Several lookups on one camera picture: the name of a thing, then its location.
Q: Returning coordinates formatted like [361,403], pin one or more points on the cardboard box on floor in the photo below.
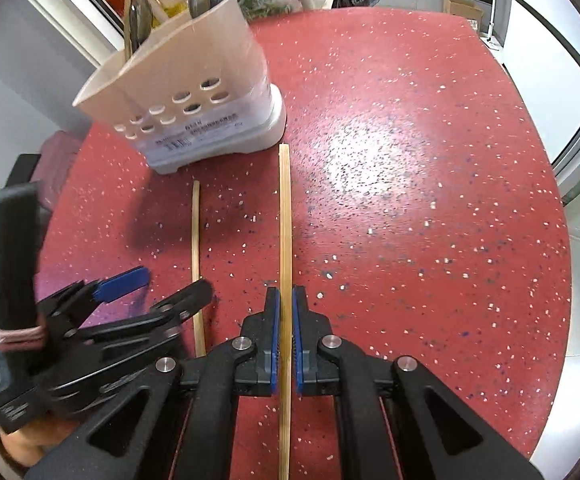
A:
[465,9]

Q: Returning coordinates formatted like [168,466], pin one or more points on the dark brown plastic spoon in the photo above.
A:
[140,23]

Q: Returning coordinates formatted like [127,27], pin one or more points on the black camera box with band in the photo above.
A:
[20,325]

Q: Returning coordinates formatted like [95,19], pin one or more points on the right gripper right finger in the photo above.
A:
[312,373]

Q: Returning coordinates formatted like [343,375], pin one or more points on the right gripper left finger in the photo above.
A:
[258,371]

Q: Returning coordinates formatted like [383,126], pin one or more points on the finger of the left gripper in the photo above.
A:
[177,309]
[121,285]

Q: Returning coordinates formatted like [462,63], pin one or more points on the beige utensil holder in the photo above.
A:
[196,88]

